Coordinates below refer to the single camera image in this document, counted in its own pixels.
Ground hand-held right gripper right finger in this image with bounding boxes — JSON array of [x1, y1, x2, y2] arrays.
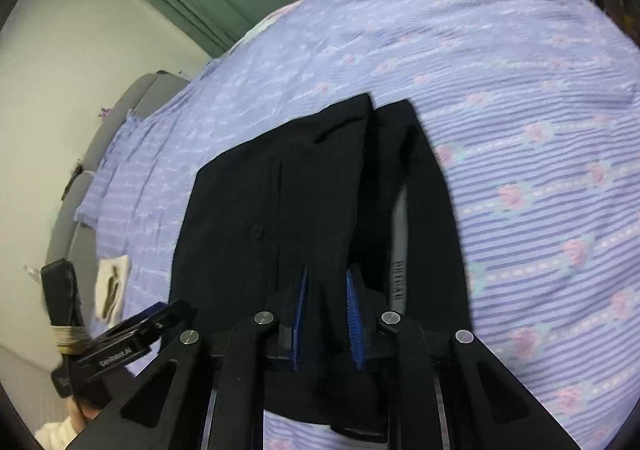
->
[[346, 263, 583, 450]]

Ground purple striped bed cover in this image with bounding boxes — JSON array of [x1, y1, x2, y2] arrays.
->
[[75, 0, 640, 450]]

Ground purple striped pillow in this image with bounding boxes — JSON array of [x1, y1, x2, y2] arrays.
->
[[75, 115, 148, 231]]

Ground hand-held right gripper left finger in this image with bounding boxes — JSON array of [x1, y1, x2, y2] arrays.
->
[[65, 266, 310, 450]]

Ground grey padded headboard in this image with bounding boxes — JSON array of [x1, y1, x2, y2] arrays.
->
[[50, 71, 192, 281]]

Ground folded cream cloth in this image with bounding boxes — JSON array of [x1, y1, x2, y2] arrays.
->
[[95, 256, 132, 325]]

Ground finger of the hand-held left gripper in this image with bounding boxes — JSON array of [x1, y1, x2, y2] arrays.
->
[[94, 299, 195, 347]]

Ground white pink blanket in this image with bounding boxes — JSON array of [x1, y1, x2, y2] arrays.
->
[[245, 4, 302, 41]]

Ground person's left forearm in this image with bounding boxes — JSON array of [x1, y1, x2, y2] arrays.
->
[[34, 395, 113, 450]]

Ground black pants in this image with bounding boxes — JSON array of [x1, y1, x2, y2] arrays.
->
[[167, 92, 473, 443]]

